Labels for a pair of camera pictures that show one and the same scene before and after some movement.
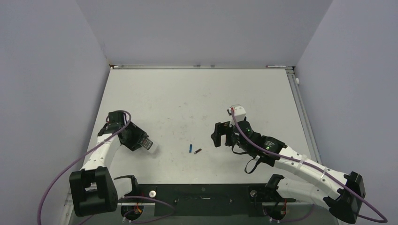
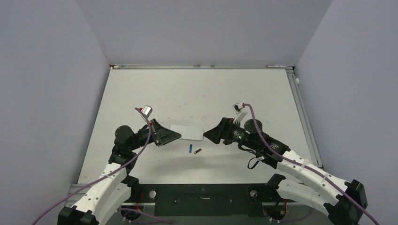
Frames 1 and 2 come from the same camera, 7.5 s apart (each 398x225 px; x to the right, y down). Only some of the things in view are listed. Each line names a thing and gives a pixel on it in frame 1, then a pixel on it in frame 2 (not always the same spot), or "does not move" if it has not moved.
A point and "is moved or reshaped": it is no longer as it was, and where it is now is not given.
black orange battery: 197,151 does not move
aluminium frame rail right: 304,114 does not move
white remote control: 148,145 is moved or reshaped
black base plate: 187,199 does not move
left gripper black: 138,134 -> 163,136
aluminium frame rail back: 195,66 does not move
